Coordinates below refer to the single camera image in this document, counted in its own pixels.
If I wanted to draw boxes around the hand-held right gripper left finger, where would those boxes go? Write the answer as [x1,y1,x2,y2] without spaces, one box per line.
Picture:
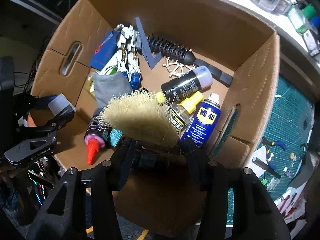
[26,139,137,240]

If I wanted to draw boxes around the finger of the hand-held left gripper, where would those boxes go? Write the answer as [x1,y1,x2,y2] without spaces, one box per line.
[14,93,76,141]

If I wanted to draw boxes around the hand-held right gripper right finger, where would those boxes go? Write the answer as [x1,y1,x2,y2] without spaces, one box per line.
[187,146,292,240]

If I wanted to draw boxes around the brown bottle teal label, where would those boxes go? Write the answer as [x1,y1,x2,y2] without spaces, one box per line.
[107,127,124,148]

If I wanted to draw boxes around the dark paint bottle black label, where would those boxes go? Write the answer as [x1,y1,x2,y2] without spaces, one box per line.
[85,107,110,165]

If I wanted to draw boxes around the blue yellow spray can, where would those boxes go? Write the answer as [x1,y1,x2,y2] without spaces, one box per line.
[180,93,222,153]

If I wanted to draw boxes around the grey cloth pouch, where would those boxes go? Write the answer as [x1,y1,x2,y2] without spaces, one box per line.
[92,71,133,108]

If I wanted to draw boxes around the wide wooden paint brush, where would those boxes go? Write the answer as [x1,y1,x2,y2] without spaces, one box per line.
[101,90,180,148]

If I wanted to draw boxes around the yellow cap glass bottle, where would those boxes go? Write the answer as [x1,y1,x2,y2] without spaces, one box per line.
[167,91,205,131]

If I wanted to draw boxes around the lilac paint bottle magenta label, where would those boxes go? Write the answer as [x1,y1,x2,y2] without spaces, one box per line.
[161,66,213,103]

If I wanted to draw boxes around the brown cardboard box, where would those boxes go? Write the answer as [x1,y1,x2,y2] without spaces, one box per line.
[30,0,281,237]

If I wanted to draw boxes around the yellow green plastic packet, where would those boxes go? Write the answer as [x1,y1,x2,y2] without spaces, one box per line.
[85,65,119,95]

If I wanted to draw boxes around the black grey tool bar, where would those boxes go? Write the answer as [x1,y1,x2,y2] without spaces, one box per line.
[252,156,282,179]

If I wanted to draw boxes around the blue white robot toy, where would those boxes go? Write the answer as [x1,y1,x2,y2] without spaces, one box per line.
[90,24,143,89]

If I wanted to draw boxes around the green cutting mat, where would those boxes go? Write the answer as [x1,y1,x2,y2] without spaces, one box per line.
[220,75,315,205]

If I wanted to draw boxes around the dark grey cloth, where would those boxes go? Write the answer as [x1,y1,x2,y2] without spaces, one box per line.
[287,150,316,188]

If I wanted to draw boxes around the golden ship wheel ornament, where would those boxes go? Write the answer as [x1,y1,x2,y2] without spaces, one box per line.
[162,56,197,79]

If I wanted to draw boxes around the blue grey plastic angle piece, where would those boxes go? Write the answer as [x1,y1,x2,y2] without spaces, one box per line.
[135,17,163,71]

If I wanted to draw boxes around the black round hair brush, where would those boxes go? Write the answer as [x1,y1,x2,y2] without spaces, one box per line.
[146,34,233,85]

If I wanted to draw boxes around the green cap bottle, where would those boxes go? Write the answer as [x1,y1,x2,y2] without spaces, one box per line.
[287,4,316,34]

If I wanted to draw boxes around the clear miniature cup keychain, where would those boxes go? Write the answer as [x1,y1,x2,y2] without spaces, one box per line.
[260,176,278,192]

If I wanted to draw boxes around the blue handled pliers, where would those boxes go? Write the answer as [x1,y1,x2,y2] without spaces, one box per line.
[261,137,287,151]

